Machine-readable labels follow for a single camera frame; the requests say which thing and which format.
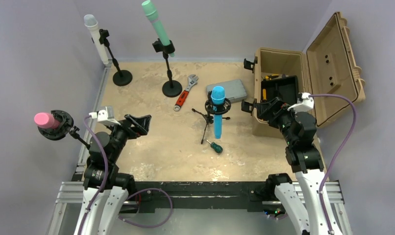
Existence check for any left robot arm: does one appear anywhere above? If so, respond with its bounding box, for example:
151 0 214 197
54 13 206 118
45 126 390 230
74 111 152 235

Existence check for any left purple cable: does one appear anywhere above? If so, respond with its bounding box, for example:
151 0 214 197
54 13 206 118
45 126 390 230
76 115 174 235

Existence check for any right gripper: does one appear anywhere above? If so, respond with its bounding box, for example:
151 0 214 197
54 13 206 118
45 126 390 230
256 97 302 145

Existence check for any tan hard toolbox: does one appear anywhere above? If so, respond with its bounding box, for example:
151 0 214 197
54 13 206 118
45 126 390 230
243 12 366 139

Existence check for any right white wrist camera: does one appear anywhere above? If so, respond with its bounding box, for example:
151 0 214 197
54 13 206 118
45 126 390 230
287 93 314 113

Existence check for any pink microphone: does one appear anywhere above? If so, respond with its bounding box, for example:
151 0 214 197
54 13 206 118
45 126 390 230
33 113 60 129

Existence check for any black shock-mount left stand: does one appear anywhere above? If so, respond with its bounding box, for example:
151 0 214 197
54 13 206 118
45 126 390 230
37 110 90 149

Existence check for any black round-base stand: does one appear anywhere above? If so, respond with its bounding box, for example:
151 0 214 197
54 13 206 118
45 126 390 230
152 38 183 97
99 29 132 87

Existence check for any white microphone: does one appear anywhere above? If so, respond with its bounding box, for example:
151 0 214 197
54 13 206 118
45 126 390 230
83 14 109 65

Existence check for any black round-base back stand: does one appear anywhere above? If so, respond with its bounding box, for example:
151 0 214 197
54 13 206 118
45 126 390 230
99 29 132 87

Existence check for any red adjustable wrench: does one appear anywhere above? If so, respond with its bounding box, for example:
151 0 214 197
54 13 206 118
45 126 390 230
173 74 198 112

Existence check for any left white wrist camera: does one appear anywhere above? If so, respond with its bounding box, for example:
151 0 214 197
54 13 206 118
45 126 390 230
89 106 121 126

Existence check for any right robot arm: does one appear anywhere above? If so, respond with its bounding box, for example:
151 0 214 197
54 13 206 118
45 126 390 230
253 93 342 235

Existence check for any mint green microphone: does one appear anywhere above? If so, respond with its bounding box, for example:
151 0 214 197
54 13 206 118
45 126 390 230
142 0 175 57

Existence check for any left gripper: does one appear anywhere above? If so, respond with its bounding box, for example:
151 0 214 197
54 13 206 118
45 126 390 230
105 114 150 163

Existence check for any black tripod shock-mount stand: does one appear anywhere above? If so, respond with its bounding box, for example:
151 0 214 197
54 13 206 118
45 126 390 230
192 96 231 144

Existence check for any grey plastic tool case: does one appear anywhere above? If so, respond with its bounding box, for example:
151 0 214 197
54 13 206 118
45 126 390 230
206 79 247 103

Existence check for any black toolbox tray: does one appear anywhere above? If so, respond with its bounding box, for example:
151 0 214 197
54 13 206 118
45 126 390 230
254 75 299 105

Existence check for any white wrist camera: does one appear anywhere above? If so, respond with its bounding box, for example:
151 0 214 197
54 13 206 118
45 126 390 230
287 93 314 113
89 106 121 126

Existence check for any green stubby screwdriver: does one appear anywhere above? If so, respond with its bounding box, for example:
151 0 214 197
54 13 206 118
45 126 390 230
206 140 223 154

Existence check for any blue microphone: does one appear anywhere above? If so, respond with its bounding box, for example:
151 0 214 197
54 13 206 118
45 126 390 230
211 86 226 140

